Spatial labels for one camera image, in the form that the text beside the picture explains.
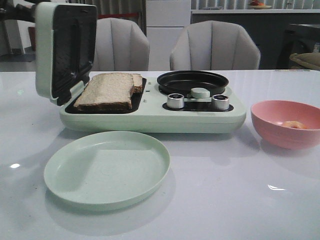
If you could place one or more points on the bread slice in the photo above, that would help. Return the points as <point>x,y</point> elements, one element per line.
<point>107,91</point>
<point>138,82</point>

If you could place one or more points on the red barrier belt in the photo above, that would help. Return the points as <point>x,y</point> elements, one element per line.
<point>119,15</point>

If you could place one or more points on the pink bowl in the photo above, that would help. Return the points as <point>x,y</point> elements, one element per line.
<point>267,118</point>

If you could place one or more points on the left silver control knob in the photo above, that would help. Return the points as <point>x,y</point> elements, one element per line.
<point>175,101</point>

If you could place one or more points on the left beige upholstered chair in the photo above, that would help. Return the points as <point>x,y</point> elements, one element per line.
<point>120,46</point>

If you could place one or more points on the mint green breakfast maker base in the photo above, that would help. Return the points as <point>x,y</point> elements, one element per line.
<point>152,117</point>

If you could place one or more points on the silver control knob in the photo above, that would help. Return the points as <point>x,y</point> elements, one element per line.
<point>175,101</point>
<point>220,102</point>

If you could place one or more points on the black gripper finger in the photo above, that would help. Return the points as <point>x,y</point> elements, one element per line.
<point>19,12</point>

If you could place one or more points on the beige upholstered chair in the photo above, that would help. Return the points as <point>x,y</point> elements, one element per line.
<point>214,45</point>
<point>120,46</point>

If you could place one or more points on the mint green round plate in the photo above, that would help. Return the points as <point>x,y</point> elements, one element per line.
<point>107,171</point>

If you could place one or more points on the white cabinet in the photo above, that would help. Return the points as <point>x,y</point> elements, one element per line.
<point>165,19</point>

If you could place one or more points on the black round frying pan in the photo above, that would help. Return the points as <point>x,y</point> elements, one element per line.
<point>182,81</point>

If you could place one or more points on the red bin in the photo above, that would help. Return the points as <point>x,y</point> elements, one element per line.
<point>32,37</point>

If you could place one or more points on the mint green hinged lid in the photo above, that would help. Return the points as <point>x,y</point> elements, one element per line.
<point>65,35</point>

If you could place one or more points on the right beige upholstered chair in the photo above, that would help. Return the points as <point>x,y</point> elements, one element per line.
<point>214,45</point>

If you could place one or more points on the right silver control knob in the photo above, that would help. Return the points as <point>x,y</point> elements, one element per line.
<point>220,102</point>

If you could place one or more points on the beige cushion seat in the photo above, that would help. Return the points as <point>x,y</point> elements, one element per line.
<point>309,60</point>

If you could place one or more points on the orange shrimp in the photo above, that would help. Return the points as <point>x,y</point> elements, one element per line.
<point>294,124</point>

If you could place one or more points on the fruit plate on counter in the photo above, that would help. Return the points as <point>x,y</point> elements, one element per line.
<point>257,5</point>

